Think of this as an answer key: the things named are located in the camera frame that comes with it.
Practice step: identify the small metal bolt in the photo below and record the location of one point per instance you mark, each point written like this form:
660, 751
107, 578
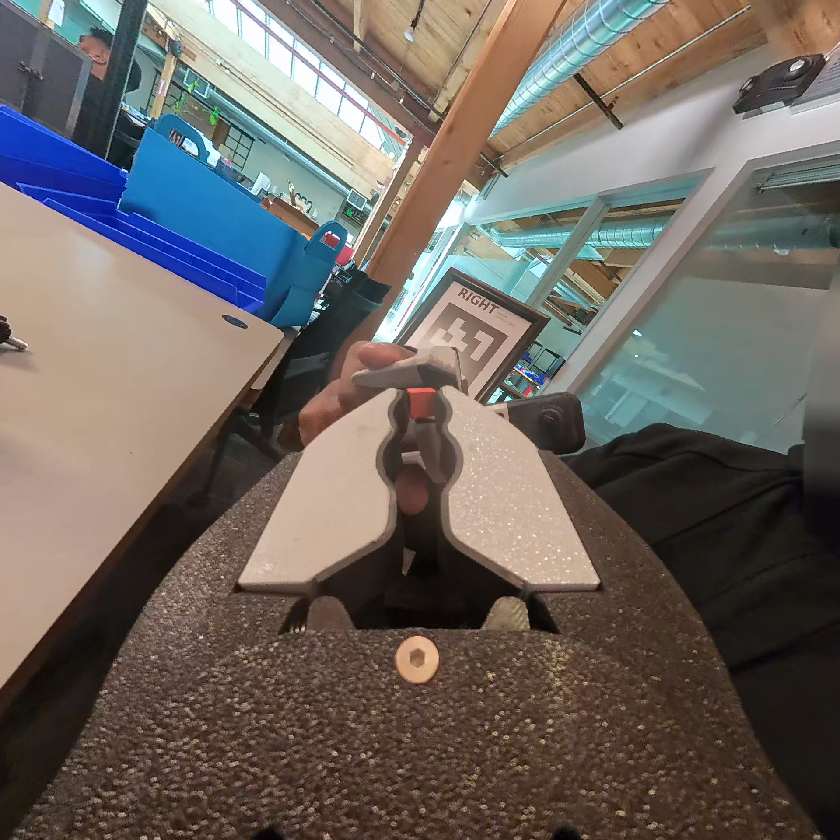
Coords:
13, 338

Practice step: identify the dark grey cabinet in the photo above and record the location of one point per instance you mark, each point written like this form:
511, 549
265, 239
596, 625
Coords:
39, 72

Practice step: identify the round dark table cap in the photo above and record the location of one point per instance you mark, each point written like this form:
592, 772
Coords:
233, 321

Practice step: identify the small red cube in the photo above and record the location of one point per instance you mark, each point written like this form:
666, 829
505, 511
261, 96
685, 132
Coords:
420, 401

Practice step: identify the framed marker sign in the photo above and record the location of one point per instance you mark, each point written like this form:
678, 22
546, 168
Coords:
472, 328

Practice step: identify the black pole with round head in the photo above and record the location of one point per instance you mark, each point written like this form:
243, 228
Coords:
111, 79

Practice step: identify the silver spiral air duct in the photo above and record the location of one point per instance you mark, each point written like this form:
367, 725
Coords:
571, 52

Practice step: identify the person's right hand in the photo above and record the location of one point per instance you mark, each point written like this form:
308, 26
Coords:
328, 410

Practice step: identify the black wall emergency light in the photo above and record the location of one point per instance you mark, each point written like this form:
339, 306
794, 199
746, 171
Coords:
778, 85

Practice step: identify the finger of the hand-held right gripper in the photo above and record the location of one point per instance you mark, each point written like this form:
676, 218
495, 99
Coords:
441, 369
426, 446

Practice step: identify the wooden support post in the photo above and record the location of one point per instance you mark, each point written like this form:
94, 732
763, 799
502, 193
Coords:
453, 144

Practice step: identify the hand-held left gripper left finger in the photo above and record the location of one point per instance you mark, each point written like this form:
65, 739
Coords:
328, 512

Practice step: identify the blue plastic storage bin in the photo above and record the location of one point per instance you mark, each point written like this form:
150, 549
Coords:
164, 249
52, 151

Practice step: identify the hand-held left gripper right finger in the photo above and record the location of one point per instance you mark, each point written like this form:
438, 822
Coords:
518, 512

